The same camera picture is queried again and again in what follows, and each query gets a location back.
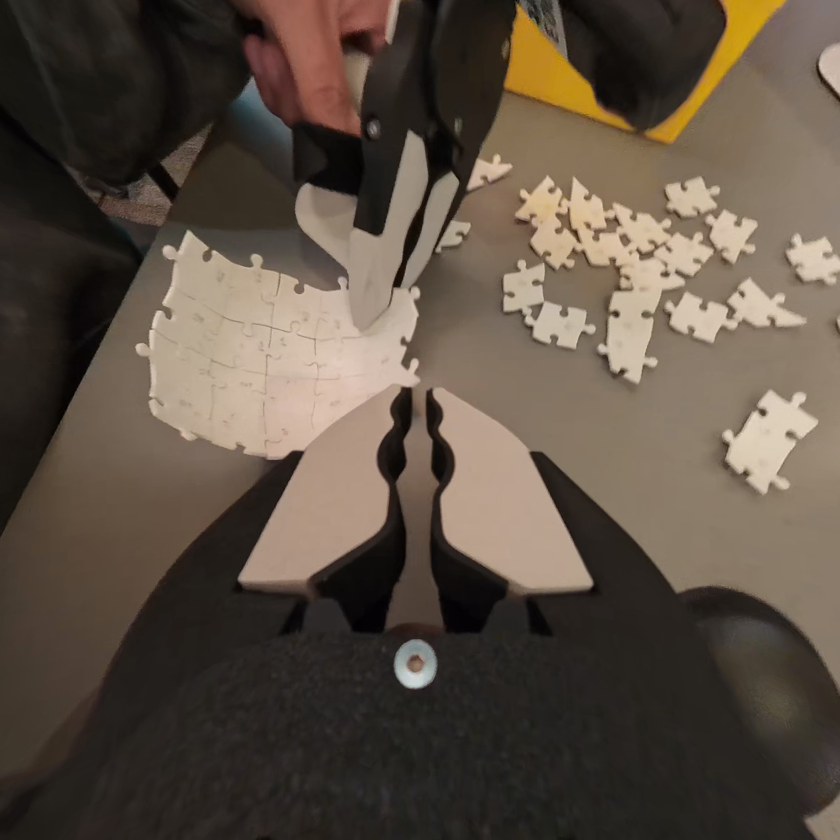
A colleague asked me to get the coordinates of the yellow box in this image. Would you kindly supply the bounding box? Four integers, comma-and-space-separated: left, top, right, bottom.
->
502, 0, 788, 144

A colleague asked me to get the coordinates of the partly built puzzle ball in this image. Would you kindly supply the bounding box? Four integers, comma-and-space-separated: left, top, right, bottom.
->
136, 230, 421, 460

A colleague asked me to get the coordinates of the person's left forearm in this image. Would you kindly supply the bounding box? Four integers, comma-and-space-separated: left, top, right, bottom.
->
0, 0, 263, 188

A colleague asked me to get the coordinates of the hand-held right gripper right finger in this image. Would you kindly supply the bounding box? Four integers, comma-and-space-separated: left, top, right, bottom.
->
425, 387, 595, 634

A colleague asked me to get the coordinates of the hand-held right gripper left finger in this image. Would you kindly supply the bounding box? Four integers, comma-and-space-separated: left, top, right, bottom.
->
236, 387, 411, 634

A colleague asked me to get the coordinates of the group of puzzle pieces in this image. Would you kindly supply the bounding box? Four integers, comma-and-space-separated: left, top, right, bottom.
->
433, 154, 840, 496

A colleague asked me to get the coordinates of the black round puzzle stand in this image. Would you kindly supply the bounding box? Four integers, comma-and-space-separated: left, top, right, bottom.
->
679, 586, 840, 818

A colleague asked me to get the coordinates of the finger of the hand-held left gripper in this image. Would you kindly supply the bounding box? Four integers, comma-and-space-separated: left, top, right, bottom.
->
394, 167, 463, 290
295, 131, 427, 329

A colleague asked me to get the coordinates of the person's left hand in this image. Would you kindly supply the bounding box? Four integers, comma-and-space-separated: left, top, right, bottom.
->
243, 0, 395, 135

